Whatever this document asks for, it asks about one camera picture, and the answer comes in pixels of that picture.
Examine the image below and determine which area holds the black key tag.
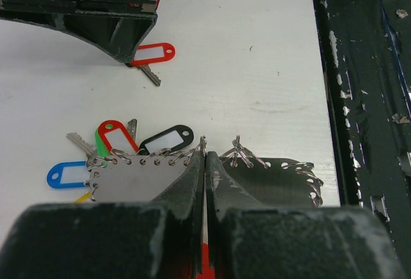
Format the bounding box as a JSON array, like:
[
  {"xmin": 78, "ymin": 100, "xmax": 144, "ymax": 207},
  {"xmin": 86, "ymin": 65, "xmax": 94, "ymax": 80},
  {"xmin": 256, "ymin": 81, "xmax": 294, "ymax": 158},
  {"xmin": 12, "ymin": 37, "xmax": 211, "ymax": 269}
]
[{"xmin": 138, "ymin": 125, "xmax": 194, "ymax": 155}]

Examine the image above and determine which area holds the metal key holder red handle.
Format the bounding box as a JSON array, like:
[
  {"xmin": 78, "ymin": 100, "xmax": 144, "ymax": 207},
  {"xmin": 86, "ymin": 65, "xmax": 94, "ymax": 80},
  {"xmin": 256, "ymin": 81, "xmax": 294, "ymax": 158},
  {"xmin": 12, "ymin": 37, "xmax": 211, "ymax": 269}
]
[{"xmin": 84, "ymin": 138, "xmax": 324, "ymax": 272}]

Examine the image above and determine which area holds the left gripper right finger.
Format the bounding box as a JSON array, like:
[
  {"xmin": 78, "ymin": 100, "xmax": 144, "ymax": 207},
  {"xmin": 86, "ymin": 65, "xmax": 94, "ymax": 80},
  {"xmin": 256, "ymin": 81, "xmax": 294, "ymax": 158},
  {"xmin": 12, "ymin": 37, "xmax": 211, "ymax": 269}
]
[{"xmin": 205, "ymin": 152, "xmax": 270, "ymax": 278}]

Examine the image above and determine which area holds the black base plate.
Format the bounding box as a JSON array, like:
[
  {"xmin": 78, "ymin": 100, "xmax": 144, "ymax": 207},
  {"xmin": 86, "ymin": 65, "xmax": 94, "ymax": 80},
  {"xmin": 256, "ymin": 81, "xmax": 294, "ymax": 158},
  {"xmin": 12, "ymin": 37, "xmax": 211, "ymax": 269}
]
[{"xmin": 314, "ymin": 0, "xmax": 410, "ymax": 260}]

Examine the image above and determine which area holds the red key tag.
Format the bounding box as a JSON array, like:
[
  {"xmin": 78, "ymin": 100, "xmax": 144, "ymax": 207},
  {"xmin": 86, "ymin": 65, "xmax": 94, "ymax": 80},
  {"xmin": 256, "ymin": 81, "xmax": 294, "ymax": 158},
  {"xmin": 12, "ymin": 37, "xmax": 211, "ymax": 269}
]
[{"xmin": 98, "ymin": 120, "xmax": 139, "ymax": 154}]

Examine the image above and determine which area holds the key with red tag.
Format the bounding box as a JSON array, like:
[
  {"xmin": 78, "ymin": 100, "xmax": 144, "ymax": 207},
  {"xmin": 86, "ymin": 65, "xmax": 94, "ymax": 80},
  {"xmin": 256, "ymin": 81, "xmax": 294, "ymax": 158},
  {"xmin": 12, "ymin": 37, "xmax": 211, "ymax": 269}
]
[{"xmin": 127, "ymin": 42, "xmax": 176, "ymax": 87}]

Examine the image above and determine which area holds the yellow key tag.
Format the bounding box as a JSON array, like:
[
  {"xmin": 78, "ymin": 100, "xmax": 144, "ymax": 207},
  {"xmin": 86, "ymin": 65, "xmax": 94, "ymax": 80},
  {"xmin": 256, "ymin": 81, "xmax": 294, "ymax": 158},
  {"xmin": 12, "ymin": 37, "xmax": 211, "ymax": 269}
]
[{"xmin": 74, "ymin": 190, "xmax": 92, "ymax": 204}]

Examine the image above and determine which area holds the blue key tag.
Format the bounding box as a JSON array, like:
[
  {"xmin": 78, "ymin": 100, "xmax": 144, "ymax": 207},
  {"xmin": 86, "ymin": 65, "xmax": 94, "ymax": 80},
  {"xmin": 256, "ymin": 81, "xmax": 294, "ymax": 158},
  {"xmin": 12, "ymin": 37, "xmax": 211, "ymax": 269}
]
[{"xmin": 46, "ymin": 161, "xmax": 89, "ymax": 190}]

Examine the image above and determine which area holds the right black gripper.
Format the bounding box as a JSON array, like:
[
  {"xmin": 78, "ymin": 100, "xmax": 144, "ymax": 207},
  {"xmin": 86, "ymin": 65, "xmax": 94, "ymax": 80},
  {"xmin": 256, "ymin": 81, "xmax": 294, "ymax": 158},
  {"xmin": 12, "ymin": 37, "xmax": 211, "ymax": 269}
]
[{"xmin": 1, "ymin": 0, "xmax": 159, "ymax": 64}]

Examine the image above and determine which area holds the green key tag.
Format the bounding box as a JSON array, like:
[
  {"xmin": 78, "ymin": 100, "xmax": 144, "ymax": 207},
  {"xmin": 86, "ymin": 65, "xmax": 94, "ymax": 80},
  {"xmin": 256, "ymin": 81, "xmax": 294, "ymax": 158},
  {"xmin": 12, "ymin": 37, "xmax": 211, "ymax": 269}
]
[{"xmin": 94, "ymin": 129, "xmax": 110, "ymax": 158}]

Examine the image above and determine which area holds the silver key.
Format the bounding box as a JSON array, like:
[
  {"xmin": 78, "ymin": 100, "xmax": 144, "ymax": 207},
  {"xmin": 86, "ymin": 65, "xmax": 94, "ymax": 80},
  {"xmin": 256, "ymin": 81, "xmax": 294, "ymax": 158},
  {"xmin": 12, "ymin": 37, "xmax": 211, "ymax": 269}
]
[{"xmin": 66, "ymin": 132, "xmax": 97, "ymax": 165}]

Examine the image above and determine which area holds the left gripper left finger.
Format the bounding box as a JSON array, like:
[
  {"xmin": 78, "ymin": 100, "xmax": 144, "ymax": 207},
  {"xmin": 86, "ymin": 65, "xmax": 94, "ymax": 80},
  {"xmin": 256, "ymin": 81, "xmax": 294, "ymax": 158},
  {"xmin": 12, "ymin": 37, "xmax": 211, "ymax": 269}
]
[{"xmin": 155, "ymin": 151, "xmax": 205, "ymax": 278}]

